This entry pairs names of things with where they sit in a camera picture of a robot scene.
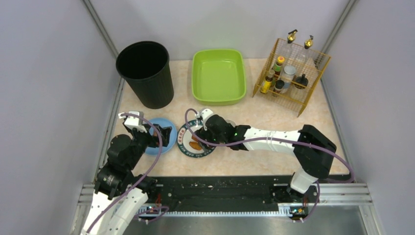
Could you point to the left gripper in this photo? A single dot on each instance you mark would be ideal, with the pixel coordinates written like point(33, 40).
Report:
point(157, 135)

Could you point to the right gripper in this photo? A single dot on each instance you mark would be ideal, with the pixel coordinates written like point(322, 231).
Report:
point(202, 133)

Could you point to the white plate green rim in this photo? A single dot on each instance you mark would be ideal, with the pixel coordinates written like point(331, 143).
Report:
point(183, 138)

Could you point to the small yellow label bottle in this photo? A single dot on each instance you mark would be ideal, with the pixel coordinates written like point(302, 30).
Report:
point(267, 81)

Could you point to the small black cap bottle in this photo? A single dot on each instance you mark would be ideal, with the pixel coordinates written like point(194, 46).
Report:
point(278, 88)

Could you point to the green label sauce bottle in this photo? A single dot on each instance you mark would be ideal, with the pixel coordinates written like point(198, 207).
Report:
point(277, 67)

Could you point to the silver lid glass jar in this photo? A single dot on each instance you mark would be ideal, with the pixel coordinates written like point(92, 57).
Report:
point(287, 75)

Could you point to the black lid seasoning jar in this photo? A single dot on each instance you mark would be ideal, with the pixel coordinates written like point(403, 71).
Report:
point(298, 90)

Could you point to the clear oil dispenser bottle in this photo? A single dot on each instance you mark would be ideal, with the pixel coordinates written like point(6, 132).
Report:
point(287, 48)

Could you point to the dark sauce dispenser bottle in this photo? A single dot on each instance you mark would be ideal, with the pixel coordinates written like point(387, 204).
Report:
point(307, 48)

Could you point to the pink mug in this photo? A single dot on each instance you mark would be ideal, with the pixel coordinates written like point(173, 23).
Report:
point(231, 122)

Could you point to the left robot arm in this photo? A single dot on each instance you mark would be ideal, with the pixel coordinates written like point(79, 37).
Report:
point(116, 199)

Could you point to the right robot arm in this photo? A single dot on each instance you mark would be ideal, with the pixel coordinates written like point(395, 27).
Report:
point(309, 146)

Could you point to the blue plate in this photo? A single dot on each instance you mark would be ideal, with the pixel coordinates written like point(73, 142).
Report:
point(163, 122)

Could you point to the orange food slice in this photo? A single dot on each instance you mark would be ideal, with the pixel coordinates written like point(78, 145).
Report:
point(195, 146)

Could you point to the green plastic basin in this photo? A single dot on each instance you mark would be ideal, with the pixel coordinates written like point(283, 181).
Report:
point(218, 77)

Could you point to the black plastic trash bin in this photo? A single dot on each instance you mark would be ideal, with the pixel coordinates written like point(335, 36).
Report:
point(145, 67)

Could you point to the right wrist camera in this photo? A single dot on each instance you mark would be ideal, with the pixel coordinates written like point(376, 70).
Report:
point(204, 114)

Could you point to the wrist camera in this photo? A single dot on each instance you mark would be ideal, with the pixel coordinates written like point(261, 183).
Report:
point(132, 122)
point(204, 114)

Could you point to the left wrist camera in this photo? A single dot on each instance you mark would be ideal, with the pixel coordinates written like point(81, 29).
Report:
point(132, 122)

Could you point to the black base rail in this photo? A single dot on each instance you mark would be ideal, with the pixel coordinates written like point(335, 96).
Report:
point(230, 196)

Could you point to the gold wire basket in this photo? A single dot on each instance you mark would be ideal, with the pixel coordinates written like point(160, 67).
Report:
point(314, 68)

